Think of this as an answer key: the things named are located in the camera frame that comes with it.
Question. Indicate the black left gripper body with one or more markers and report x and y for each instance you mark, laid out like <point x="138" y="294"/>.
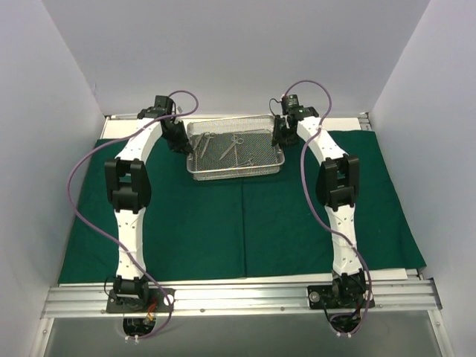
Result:
<point x="178" y="137"/>

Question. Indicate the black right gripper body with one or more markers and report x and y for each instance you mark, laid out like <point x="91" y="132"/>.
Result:
<point x="280" y="131"/>

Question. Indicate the metal mesh instrument tray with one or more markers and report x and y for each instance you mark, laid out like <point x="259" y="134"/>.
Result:
<point x="257" y="133"/>

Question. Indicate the green surgical cloth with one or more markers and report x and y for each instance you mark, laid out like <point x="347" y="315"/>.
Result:
<point x="248" y="227"/>

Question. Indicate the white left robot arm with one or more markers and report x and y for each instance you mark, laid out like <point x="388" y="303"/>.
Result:
<point x="129" y="192"/>

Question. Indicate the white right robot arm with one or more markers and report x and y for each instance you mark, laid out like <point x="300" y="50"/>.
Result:
<point x="337" y="188"/>

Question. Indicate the silver forceps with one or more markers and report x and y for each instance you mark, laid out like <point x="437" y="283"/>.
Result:
<point x="203" y="141"/>

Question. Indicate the silver haemostat clamp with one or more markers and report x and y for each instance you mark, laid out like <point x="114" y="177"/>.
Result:
<point x="247" y="163"/>

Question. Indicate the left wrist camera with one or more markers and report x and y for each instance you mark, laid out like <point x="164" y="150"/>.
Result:
<point x="163" y="104"/>

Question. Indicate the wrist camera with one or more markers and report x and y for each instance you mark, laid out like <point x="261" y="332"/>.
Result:
<point x="289" y="103"/>
<point x="163" y="104"/>

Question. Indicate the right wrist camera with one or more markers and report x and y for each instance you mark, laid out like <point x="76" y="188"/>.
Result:
<point x="289" y="103"/>

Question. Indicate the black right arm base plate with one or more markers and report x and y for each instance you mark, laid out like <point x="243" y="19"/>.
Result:
<point x="338" y="295"/>

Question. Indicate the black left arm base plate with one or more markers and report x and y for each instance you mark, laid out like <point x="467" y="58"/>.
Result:
<point x="154" y="301"/>

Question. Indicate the aluminium frame rail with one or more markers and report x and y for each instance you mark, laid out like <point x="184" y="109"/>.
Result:
<point x="93" y="301"/>

